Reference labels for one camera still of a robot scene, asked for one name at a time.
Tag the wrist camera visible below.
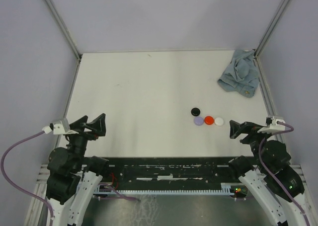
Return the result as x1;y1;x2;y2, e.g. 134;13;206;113
257;116;285;134
42;118;78;135

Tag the aluminium frame post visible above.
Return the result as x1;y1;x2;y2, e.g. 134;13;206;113
43;0;81;60
254;0;292;58

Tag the black earbud charging case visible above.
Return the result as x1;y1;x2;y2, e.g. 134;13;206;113
191;107;201;117

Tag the left aluminium frame post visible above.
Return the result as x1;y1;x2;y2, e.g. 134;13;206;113
43;0;81;60

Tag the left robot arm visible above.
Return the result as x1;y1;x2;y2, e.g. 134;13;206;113
43;113;110;226

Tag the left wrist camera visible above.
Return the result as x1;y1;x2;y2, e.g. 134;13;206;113
42;118;78;135

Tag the right aluminium frame post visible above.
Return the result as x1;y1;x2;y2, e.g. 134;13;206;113
254;0;292;58

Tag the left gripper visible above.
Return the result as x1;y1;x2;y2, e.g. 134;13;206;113
65;112;106;169

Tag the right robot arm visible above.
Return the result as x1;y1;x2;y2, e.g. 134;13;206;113
228;117;312;226

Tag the white cable duct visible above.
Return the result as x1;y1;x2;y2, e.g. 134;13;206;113
91;182;236;196

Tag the blue denim cloth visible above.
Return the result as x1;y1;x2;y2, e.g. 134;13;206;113
217;50;259;98

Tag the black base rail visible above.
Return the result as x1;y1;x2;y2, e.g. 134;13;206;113
102;157;240;190

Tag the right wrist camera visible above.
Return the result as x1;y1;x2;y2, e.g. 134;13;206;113
257;116;285;134

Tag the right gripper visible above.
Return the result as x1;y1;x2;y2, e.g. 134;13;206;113
229;119;276;170

